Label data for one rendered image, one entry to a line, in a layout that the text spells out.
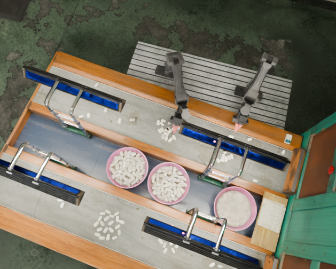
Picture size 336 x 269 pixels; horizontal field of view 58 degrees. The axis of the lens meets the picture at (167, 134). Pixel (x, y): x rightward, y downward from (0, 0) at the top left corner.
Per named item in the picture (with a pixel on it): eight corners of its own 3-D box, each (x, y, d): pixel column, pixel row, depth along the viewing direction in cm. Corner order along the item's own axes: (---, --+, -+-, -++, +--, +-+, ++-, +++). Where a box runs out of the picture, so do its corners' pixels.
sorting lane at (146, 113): (52, 66, 218) (51, 65, 216) (297, 154, 204) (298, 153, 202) (32, 103, 210) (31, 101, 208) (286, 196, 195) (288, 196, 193)
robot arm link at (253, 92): (256, 103, 184) (280, 56, 178) (242, 97, 185) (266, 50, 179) (254, 103, 196) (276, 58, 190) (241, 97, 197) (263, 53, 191)
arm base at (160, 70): (181, 75, 216) (184, 66, 218) (154, 68, 217) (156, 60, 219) (180, 80, 223) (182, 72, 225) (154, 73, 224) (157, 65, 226)
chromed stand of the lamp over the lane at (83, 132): (76, 105, 215) (55, 74, 172) (102, 115, 213) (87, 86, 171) (64, 128, 209) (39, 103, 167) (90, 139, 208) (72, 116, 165)
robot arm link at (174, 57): (174, 71, 216) (180, 60, 184) (165, 73, 216) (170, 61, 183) (173, 63, 216) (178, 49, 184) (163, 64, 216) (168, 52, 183)
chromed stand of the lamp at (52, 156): (50, 157, 203) (21, 137, 161) (77, 167, 202) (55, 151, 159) (36, 183, 198) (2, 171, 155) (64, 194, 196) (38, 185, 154)
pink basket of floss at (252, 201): (204, 197, 198) (206, 195, 189) (241, 182, 202) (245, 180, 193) (221, 237, 191) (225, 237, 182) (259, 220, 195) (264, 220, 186)
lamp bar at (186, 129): (182, 121, 175) (183, 117, 168) (287, 158, 170) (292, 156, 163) (178, 133, 172) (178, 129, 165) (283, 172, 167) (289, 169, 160)
